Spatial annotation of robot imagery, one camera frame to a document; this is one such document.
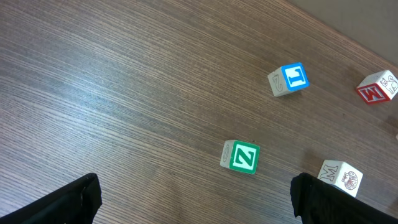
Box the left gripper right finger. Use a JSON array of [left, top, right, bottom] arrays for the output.
[[290, 172, 397, 224]]

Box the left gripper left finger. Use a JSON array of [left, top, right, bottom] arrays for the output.
[[1, 173, 102, 224]]

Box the plain block blue side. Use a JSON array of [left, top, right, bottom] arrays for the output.
[[317, 160, 363, 197]]

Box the green Z block left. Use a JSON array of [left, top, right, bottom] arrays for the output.
[[220, 140, 260, 174]]

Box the blue 1 block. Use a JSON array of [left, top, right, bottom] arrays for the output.
[[267, 62, 310, 97]]

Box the red-sided plain top block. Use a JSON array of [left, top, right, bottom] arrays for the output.
[[356, 70, 397, 105]]

